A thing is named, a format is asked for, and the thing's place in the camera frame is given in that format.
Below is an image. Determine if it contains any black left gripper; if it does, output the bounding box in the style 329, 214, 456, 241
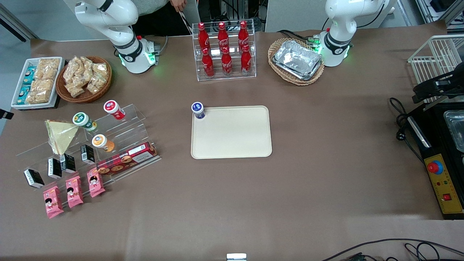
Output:
413, 71, 464, 105

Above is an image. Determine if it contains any triangle sandwich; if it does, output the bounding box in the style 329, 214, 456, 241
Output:
45, 120, 79, 156

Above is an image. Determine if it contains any white rectangular snack tray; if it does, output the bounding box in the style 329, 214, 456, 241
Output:
11, 57, 66, 110

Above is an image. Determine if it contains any beige plastic tray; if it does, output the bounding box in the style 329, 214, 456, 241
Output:
191, 105, 273, 160

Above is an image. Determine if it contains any grey metal strip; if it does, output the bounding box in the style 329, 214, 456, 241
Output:
422, 98, 450, 110

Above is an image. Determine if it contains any blue snack pack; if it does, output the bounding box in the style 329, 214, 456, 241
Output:
22, 66, 37, 85
16, 86, 31, 105

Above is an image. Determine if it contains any golden crispy snack pack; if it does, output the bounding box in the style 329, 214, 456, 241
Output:
25, 79, 55, 105
35, 58, 61, 80

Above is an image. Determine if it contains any stainless steel pan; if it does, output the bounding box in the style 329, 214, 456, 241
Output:
443, 110, 464, 153

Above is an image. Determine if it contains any black food warmer appliance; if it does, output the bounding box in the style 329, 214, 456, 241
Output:
408, 101, 464, 220

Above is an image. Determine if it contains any small black carton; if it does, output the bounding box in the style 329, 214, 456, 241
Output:
24, 169, 45, 189
48, 158, 62, 179
80, 145, 95, 164
59, 154, 76, 173

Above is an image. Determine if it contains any clear bag of crackers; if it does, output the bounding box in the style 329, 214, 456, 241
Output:
82, 58, 109, 78
65, 83, 86, 98
62, 56, 86, 86
86, 74, 107, 95

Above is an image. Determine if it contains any green lid small bottle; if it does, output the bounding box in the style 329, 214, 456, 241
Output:
72, 112, 98, 132

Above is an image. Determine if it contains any dark metal bar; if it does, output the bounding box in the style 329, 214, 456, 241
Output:
0, 4, 39, 42

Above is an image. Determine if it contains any round wicker basket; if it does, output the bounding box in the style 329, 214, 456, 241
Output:
55, 55, 112, 104

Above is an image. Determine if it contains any yellow control panel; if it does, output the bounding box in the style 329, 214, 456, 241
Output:
423, 154, 464, 214

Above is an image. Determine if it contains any orange lid small bottle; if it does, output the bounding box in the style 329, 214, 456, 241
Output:
91, 134, 115, 153

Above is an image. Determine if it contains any pink snack pack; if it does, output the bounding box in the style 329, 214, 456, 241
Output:
43, 186, 64, 219
87, 168, 106, 198
66, 176, 84, 208

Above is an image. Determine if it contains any red lid small bottle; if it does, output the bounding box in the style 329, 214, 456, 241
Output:
103, 100, 126, 120

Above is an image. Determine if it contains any aluminium foil container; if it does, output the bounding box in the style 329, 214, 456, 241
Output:
273, 54, 323, 81
275, 40, 322, 75

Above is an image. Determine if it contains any clear acrylic tiered shelf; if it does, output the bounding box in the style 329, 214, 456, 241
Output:
15, 104, 162, 211

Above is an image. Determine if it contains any red cookie box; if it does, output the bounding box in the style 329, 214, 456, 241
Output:
96, 141, 159, 176

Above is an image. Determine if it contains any oval wicker basket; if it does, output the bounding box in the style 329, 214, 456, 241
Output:
268, 38, 325, 86

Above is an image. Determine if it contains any person in grey sweater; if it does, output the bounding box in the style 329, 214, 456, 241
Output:
131, 0, 194, 37

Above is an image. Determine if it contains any red cola bottle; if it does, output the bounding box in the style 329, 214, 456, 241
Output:
221, 47, 233, 76
217, 22, 229, 51
241, 45, 252, 75
202, 48, 215, 78
238, 21, 250, 49
198, 22, 211, 51

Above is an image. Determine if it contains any blue lid small bottle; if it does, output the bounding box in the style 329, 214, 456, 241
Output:
191, 102, 206, 120

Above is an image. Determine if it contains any clear acrylic bottle rack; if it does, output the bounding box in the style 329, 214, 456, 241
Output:
191, 20, 257, 82

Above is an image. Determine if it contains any black power cable with plug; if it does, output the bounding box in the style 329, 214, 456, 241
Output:
390, 97, 425, 164

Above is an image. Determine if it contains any white wire rack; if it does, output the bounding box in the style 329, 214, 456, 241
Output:
408, 34, 464, 104

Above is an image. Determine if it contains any aluminium frame shelf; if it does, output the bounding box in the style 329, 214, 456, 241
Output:
415, 0, 464, 26

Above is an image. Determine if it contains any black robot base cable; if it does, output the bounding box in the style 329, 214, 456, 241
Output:
277, 29, 319, 44

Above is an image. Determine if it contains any looped black cable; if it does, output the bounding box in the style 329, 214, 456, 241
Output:
404, 242, 441, 261

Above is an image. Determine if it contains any long black cable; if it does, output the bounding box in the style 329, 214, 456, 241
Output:
321, 238, 464, 261

